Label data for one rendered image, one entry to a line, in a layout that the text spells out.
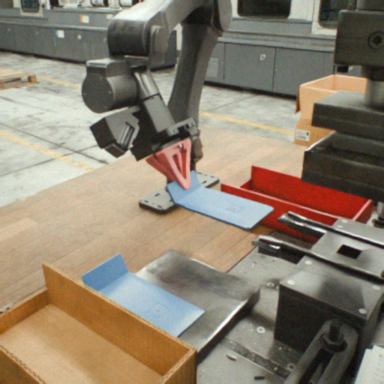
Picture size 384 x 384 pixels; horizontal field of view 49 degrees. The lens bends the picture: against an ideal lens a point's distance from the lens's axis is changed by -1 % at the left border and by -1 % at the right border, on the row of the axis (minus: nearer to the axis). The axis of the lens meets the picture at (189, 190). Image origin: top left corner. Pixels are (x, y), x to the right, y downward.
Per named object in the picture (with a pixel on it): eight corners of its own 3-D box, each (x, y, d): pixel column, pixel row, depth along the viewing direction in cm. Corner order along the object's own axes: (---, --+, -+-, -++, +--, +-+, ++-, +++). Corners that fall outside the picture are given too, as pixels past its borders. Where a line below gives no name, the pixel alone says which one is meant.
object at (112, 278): (120, 268, 63) (118, 252, 61) (205, 313, 54) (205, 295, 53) (82, 292, 58) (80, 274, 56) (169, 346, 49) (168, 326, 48)
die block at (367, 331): (331, 264, 67) (339, 222, 64) (398, 288, 62) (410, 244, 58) (273, 338, 53) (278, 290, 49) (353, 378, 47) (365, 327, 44)
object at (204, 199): (193, 186, 73) (192, 169, 72) (274, 210, 64) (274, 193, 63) (166, 201, 68) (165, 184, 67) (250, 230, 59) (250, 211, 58)
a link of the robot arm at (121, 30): (146, 25, 59) (228, -43, 78) (95, 23, 63) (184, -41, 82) (163, 101, 67) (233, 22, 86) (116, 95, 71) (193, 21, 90)
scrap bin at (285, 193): (250, 190, 92) (252, 164, 89) (369, 225, 78) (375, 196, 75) (219, 211, 83) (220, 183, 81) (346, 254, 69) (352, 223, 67)
